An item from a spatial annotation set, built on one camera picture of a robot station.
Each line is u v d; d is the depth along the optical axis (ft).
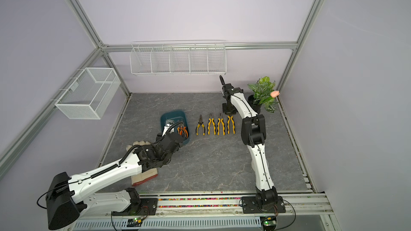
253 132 2.11
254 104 2.96
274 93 2.66
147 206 2.41
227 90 2.64
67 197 1.30
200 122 3.44
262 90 3.00
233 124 3.30
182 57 3.25
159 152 1.87
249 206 2.41
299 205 2.48
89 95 2.76
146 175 2.64
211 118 3.44
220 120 3.42
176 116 3.52
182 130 3.24
